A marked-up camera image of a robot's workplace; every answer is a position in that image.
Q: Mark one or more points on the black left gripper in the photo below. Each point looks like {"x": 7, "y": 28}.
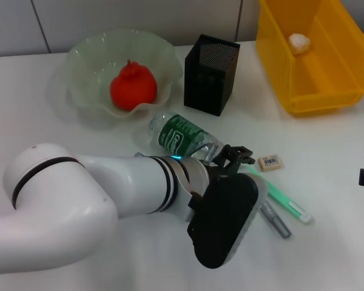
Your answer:
{"x": 227, "y": 171}

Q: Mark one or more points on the clear bottle with green label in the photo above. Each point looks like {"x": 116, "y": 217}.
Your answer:
{"x": 176, "y": 136}

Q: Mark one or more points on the red-orange toy orange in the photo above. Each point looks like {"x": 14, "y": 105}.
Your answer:
{"x": 133, "y": 88}

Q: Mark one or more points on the white paper ball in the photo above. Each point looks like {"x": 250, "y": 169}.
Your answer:
{"x": 298, "y": 44}

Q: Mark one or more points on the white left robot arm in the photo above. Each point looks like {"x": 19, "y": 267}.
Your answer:
{"x": 79, "y": 197}

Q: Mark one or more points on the beige eraser with barcode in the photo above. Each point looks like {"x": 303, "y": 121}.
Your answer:
{"x": 270, "y": 163}

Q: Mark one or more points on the mint green pen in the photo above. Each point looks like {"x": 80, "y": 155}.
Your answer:
{"x": 285, "y": 201}

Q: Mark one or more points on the black mesh pen holder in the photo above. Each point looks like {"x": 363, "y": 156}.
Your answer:
{"x": 206, "y": 88}

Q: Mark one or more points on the grey marker pen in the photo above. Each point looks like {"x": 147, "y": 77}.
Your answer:
{"x": 276, "y": 221}

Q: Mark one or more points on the translucent wavy glass fruit bowl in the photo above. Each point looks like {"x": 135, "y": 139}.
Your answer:
{"x": 85, "y": 66}

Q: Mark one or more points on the yellow plastic bin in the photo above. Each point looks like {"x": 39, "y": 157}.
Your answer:
{"x": 321, "y": 78}

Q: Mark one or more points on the black left wrist camera housing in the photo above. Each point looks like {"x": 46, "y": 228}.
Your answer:
{"x": 224, "y": 218}

